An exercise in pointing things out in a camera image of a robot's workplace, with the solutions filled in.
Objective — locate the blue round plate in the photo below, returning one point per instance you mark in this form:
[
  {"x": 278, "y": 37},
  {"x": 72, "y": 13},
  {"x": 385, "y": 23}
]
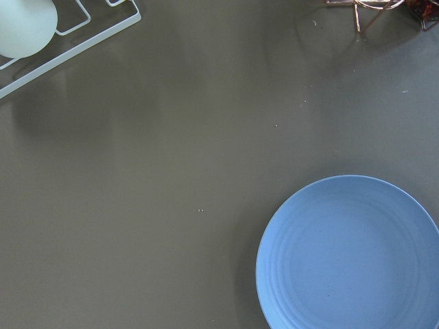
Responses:
[{"x": 349, "y": 251}]

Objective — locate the copper wire bottle rack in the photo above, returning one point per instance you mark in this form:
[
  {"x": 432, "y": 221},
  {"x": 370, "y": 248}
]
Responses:
[{"x": 425, "y": 11}]

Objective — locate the white wire cup rack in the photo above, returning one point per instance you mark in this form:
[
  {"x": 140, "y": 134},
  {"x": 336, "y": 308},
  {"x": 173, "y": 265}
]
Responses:
[{"x": 81, "y": 25}]

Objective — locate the pale green cup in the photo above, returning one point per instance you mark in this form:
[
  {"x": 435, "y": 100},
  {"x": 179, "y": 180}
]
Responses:
[{"x": 26, "y": 27}]

